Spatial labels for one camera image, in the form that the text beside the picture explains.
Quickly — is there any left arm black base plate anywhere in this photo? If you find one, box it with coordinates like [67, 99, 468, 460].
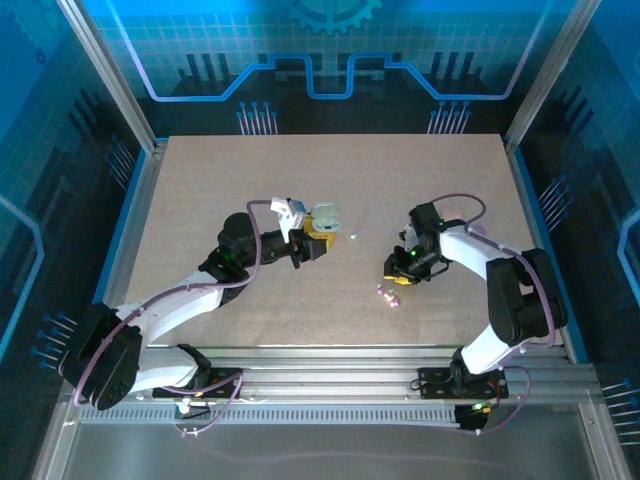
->
[151, 367, 245, 401]

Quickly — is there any slotted grey cable duct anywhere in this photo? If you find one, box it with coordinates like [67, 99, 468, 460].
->
[79, 405, 464, 427]

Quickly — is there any black controller box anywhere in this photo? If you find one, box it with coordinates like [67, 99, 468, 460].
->
[453, 401, 490, 435]

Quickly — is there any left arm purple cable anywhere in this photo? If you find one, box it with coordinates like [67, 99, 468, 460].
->
[72, 198, 264, 439]

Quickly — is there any white cable connector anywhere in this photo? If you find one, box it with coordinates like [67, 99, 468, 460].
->
[174, 399, 211, 421]

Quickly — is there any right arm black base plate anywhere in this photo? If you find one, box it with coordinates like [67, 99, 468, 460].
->
[417, 367, 510, 401]

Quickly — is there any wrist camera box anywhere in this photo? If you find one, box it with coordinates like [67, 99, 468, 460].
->
[268, 196, 307, 245]
[398, 223, 420, 254]

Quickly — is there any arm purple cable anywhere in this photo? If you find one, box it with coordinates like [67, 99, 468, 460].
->
[72, 198, 264, 439]
[430, 193, 559, 436]

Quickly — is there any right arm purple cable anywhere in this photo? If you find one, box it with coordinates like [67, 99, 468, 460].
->
[430, 193, 559, 436]

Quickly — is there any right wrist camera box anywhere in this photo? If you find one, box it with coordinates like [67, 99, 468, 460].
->
[398, 223, 420, 254]

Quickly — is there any aluminium table rail wide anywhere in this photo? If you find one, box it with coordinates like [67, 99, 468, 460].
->
[64, 346, 601, 401]

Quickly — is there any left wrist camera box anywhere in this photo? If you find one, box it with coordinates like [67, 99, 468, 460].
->
[268, 196, 307, 245]

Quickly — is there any mint green earbud charging case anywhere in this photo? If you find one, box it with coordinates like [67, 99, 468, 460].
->
[305, 201, 344, 234]

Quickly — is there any aluminium table side rail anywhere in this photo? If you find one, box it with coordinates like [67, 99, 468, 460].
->
[505, 142, 589, 364]
[92, 142, 169, 354]

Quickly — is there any aluminium frame post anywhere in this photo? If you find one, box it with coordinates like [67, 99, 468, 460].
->
[504, 0, 604, 154]
[55, 0, 160, 154]

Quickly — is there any grey metal tray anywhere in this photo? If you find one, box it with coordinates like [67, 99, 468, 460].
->
[29, 387, 634, 480]

